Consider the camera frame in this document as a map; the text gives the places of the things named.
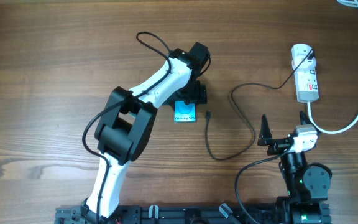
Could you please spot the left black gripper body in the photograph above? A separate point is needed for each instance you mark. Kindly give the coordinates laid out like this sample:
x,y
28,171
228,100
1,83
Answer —
x,y
191,93

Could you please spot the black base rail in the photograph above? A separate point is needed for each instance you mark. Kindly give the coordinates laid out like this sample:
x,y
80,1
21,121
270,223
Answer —
x,y
261,213

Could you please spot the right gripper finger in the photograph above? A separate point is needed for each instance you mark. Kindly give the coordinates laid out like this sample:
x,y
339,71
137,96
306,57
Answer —
x,y
265,136
304,119

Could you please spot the teal Galaxy smartphone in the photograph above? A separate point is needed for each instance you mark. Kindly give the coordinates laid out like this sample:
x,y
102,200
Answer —
x,y
184,113

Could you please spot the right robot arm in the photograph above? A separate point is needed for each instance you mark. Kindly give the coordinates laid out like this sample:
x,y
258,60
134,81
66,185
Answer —
x,y
307,183

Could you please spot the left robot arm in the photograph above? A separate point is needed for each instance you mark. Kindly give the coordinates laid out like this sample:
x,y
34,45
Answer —
x,y
125,125

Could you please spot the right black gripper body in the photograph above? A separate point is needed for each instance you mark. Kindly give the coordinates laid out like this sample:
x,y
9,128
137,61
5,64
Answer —
x,y
278,147

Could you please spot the white charger plug adapter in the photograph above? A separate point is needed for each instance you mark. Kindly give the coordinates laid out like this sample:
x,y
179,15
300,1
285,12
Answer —
x,y
302,62

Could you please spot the white power strip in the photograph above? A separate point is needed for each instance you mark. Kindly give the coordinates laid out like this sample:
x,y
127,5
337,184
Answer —
x,y
305,80

